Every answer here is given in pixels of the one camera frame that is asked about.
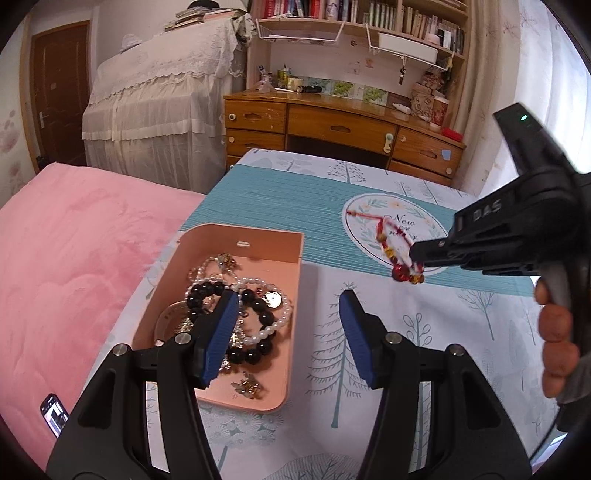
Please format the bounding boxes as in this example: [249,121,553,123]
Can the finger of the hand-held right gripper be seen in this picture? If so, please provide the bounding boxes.
[409,237,465,273]

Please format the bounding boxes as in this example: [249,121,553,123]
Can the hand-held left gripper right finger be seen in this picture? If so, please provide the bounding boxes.
[338,290,533,480]

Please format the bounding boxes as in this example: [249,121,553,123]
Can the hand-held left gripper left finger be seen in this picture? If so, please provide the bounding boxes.
[46,291,241,480]

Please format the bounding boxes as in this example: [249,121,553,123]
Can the red braided cord bracelet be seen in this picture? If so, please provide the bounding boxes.
[346,209,427,285]

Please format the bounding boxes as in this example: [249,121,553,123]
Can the black bead bracelet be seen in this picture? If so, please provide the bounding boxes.
[185,281,276,365]

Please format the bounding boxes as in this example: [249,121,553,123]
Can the pink jewelry box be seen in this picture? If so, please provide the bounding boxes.
[131,223,305,413]

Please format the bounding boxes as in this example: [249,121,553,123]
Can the person's right hand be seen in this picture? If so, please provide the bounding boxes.
[534,279,581,398]

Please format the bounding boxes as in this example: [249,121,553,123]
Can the gold hair clip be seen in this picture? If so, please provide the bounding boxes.
[232,373,265,400]

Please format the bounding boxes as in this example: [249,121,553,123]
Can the red cup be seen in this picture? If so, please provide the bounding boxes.
[431,96,451,128]

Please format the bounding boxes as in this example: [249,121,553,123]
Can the patterned paper container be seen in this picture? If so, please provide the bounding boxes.
[410,82,435,123]

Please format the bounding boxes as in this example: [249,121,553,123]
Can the wooden desk with drawers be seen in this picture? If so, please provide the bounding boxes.
[223,88,467,188]

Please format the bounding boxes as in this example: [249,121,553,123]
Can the pink blanket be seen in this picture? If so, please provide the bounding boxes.
[0,162,207,462]

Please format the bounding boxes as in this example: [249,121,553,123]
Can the white curtain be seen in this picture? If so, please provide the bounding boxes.
[462,0,591,195]

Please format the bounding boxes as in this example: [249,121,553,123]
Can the black smartphone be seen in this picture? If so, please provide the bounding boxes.
[39,392,70,439]

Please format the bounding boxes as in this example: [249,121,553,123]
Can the white hanging tray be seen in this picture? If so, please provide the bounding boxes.
[366,22,454,71]

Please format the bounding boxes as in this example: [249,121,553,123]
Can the cluster of small bottles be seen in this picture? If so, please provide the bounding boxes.
[276,66,306,93]

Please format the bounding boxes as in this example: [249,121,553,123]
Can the wooden bookshelf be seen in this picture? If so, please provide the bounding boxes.
[246,0,472,118]

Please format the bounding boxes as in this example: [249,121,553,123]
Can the lace covered furniture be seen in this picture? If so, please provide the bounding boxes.
[82,17,253,195]

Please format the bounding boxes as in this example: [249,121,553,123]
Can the row of books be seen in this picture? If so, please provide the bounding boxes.
[257,0,466,54]

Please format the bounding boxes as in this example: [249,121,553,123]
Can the brown wooden door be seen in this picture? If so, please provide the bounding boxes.
[30,20,91,175]

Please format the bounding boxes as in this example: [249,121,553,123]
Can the stack of books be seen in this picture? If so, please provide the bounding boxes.
[163,6,251,33]

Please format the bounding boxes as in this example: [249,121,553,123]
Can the beige strap wristwatch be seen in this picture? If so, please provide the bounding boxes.
[154,299,199,347]

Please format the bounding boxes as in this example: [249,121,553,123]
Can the white pearl bracelet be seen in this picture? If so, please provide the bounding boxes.
[228,276,294,347]

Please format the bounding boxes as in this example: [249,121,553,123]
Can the small pearl chain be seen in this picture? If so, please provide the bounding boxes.
[187,255,239,302]

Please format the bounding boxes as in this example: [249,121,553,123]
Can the white wire basket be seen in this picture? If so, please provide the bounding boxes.
[255,18,346,48]

